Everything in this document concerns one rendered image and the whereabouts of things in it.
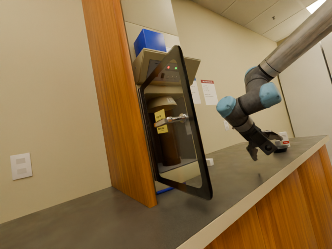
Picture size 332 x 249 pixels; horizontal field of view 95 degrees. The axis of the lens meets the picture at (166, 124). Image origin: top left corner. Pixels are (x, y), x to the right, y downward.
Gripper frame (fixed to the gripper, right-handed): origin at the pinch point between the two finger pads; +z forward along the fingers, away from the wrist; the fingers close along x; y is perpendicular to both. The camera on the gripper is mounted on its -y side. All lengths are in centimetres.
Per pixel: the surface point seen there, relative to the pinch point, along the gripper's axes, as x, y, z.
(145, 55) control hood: 7, 18, -66
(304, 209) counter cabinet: 8.3, -12.1, 32.5
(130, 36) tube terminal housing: 6, 33, -75
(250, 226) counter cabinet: 22.7, -24.0, -11.8
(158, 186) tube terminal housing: 41, -4, -32
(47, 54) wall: 45, 57, -105
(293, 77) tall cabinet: -133, 188, 156
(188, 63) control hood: -4, 28, -48
